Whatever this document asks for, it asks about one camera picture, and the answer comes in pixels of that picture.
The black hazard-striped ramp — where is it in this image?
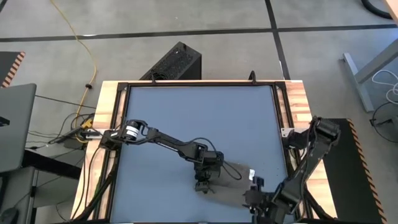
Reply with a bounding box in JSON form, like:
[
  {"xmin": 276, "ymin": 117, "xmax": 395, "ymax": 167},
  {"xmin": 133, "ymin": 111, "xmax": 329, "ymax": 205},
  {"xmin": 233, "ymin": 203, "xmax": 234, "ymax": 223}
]
[
  {"xmin": 0, "ymin": 51, "xmax": 26, "ymax": 89},
  {"xmin": 312, "ymin": 118, "xmax": 388, "ymax": 224}
]

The black computer mouse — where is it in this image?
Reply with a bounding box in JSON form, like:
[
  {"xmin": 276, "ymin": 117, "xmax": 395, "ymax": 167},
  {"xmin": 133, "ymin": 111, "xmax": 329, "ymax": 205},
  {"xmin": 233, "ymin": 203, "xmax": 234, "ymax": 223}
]
[{"xmin": 0, "ymin": 207, "xmax": 19, "ymax": 224}]

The light wooden desk top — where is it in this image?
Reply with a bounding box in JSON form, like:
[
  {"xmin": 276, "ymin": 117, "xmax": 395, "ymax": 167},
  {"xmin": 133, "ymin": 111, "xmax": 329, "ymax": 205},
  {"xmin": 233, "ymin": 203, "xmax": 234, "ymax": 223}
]
[{"xmin": 384, "ymin": 0, "xmax": 398, "ymax": 24}]

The black looped cable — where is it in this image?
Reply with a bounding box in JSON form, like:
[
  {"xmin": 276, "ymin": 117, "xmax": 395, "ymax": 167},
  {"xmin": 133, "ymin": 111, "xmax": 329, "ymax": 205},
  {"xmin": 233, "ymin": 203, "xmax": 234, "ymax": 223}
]
[{"xmin": 369, "ymin": 101, "xmax": 398, "ymax": 152}]

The white cable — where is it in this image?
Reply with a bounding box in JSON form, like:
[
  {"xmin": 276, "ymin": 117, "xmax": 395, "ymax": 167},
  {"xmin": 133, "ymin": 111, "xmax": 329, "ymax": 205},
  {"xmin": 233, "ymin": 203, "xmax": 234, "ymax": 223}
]
[{"xmin": 371, "ymin": 68, "xmax": 398, "ymax": 105}]

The black computer tower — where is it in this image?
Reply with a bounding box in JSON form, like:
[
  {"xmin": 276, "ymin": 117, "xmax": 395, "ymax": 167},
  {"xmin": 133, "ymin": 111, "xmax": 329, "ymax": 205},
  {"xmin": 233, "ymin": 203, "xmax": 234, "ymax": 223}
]
[{"xmin": 139, "ymin": 41, "xmax": 202, "ymax": 81}]

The yellow floor cable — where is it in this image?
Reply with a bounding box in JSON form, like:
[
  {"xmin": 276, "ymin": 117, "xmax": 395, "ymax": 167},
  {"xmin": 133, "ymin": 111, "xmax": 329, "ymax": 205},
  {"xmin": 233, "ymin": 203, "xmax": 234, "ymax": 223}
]
[{"xmin": 49, "ymin": 0, "xmax": 98, "ymax": 144}]

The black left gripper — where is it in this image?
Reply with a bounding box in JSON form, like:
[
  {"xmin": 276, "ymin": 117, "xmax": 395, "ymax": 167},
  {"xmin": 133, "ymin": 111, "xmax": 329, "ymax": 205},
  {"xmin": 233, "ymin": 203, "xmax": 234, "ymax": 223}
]
[{"xmin": 192, "ymin": 151, "xmax": 225, "ymax": 194}]

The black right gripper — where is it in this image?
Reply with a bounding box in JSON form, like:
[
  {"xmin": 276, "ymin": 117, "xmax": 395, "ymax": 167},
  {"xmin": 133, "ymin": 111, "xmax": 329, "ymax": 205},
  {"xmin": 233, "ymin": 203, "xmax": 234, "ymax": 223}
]
[{"xmin": 242, "ymin": 175, "xmax": 282, "ymax": 224}]

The grey-beige terry towel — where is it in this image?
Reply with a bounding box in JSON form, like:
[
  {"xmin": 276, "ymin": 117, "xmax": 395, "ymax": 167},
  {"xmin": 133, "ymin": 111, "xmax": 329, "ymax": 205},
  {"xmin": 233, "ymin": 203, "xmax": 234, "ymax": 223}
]
[{"xmin": 203, "ymin": 161, "xmax": 258, "ymax": 208}]

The grey cabinet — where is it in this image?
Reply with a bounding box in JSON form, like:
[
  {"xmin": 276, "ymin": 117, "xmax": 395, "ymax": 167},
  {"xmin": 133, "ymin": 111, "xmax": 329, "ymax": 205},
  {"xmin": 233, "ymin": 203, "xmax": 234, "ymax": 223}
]
[{"xmin": 0, "ymin": 166, "xmax": 40, "ymax": 224}]

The grey metal desk frame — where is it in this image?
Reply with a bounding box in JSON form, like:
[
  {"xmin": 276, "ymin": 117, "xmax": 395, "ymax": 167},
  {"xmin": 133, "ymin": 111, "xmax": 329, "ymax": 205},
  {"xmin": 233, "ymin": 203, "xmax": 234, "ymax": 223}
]
[{"xmin": 343, "ymin": 39, "xmax": 398, "ymax": 113}]

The grey laptop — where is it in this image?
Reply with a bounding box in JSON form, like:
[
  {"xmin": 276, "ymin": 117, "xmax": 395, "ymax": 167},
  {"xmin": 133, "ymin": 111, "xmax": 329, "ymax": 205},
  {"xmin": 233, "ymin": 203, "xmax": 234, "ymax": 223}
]
[{"xmin": 0, "ymin": 83, "xmax": 37, "ymax": 174}]

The black hose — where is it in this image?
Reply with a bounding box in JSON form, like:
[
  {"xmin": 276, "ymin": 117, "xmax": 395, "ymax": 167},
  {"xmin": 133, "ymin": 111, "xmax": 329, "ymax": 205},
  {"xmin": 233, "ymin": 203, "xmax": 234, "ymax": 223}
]
[{"xmin": 360, "ymin": 0, "xmax": 393, "ymax": 20}]

